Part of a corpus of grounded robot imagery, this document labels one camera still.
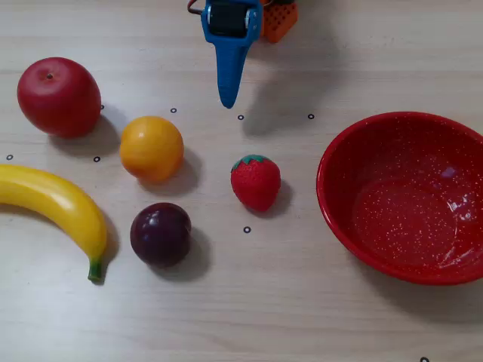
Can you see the dark purple toy plum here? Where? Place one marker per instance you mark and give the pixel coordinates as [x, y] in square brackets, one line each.
[160, 234]

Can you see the red toy apple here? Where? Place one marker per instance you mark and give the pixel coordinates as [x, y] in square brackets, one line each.
[58, 97]

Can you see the yellow toy banana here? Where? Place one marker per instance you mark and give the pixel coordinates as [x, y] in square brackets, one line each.
[60, 205]

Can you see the orange yellow toy peach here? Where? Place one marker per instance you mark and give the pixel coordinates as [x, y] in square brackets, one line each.
[151, 149]

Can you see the red speckled enamel bowl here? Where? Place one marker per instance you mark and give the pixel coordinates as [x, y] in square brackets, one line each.
[403, 196]

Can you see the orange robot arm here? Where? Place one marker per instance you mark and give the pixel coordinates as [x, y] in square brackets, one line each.
[280, 20]

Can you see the red toy strawberry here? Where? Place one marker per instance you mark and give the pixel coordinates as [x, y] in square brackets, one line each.
[256, 184]

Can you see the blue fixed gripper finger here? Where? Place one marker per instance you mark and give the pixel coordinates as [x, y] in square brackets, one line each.
[229, 71]

